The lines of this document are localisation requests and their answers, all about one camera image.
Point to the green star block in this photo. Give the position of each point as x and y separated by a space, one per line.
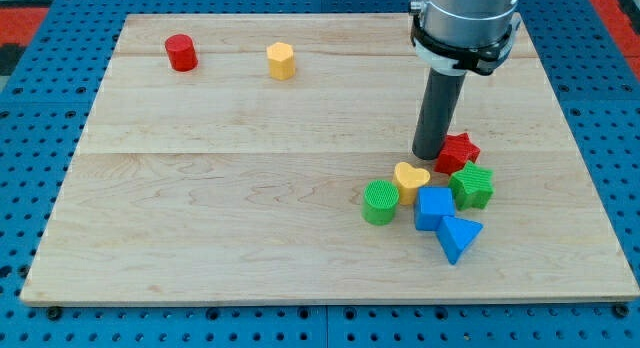
471 186

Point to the yellow hexagon block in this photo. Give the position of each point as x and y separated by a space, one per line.
281 61

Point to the blue triangle block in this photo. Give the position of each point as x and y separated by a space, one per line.
455 235

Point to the yellow heart block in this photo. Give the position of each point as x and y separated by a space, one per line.
408 179

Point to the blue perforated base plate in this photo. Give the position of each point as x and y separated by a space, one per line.
48 97

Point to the red cylinder block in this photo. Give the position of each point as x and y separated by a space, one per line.
181 52

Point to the light wooden board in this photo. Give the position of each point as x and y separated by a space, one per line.
222 186

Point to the red star block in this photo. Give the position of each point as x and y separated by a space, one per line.
455 153

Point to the green cylinder block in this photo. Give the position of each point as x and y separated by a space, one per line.
380 199

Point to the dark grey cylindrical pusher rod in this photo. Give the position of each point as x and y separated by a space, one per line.
437 108

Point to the blue cube block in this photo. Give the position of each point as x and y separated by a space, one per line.
431 205

